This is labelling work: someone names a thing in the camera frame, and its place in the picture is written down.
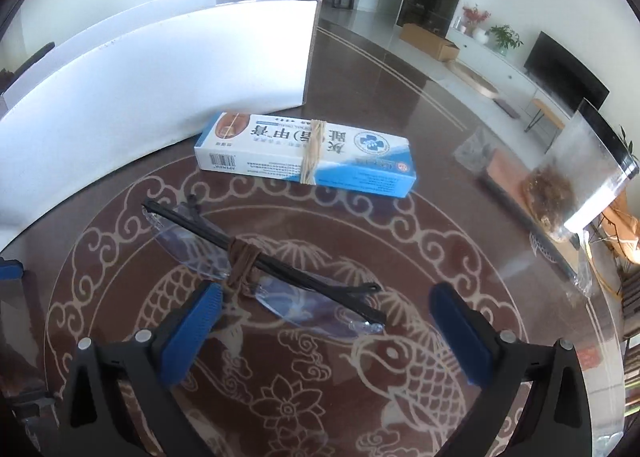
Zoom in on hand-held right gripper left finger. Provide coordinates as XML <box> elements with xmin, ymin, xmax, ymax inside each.
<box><xmin>60</xmin><ymin>281</ymin><xmax>224</xmax><ymax>457</ymax></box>

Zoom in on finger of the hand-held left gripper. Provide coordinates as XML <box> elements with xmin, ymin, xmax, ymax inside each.
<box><xmin>0</xmin><ymin>259</ymin><xmax>24</xmax><ymax>288</ymax></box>

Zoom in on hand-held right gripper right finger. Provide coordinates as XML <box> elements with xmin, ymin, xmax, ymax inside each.
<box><xmin>430</xmin><ymin>282</ymin><xmax>591</xmax><ymax>457</ymax></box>

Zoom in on rimless glasses with black temples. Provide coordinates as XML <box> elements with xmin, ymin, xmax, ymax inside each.
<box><xmin>141</xmin><ymin>194</ymin><xmax>387</xmax><ymax>340</ymax></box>

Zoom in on blue and white medicine box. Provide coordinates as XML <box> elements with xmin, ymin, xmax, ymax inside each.
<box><xmin>194</xmin><ymin>112</ymin><xmax>418</xmax><ymax>198</ymax></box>

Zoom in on white foam board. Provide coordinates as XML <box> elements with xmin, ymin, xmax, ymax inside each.
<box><xmin>0</xmin><ymin>0</ymin><xmax>323</xmax><ymax>250</ymax></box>

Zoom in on brown patterned glass-topped desktop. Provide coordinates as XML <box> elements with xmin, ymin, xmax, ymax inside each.
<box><xmin>0</xmin><ymin>22</ymin><xmax>640</xmax><ymax>457</ymax></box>

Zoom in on flat wooden tray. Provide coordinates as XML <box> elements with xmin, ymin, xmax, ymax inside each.
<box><xmin>477</xmin><ymin>147</ymin><xmax>601</xmax><ymax>288</ymax></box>

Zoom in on clear plastic bag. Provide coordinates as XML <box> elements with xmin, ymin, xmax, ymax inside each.
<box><xmin>452</xmin><ymin>130</ymin><xmax>496</xmax><ymax>173</ymax></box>

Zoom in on orange lounge chair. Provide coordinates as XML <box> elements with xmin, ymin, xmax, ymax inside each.
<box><xmin>600</xmin><ymin>187</ymin><xmax>640</xmax><ymax>263</ymax></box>

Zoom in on clear plastic jar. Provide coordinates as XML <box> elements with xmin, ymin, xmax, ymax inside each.
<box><xmin>520</xmin><ymin>97</ymin><xmax>640</xmax><ymax>243</ymax></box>

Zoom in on wooden bench with metal legs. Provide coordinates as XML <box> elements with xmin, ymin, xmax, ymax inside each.
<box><xmin>525</xmin><ymin>98</ymin><xmax>566</xmax><ymax>143</ymax></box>

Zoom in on round rug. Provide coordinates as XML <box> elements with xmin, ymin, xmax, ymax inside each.
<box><xmin>450</xmin><ymin>62</ymin><xmax>501</xmax><ymax>98</ymax></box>

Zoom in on large leafy potted plant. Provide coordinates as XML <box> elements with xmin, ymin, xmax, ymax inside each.
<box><xmin>617</xmin><ymin>124</ymin><xmax>640</xmax><ymax>163</ymax></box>

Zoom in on white television cabinet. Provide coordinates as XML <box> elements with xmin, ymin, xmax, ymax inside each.
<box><xmin>447</xmin><ymin>27</ymin><xmax>581</xmax><ymax>133</ymax></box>

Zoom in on black television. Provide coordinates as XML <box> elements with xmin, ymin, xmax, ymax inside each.
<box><xmin>524</xmin><ymin>31</ymin><xmax>611</xmax><ymax>113</ymax></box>

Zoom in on cardboard box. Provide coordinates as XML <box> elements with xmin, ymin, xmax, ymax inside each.
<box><xmin>400</xmin><ymin>23</ymin><xmax>461</xmax><ymax>62</ymax></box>

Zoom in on green potted plant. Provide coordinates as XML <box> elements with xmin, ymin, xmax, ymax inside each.
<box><xmin>487</xmin><ymin>24</ymin><xmax>523</xmax><ymax>57</ymax></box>

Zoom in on red flowers in vase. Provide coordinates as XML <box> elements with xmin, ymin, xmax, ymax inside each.
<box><xmin>461</xmin><ymin>4</ymin><xmax>491</xmax><ymax>35</ymax></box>

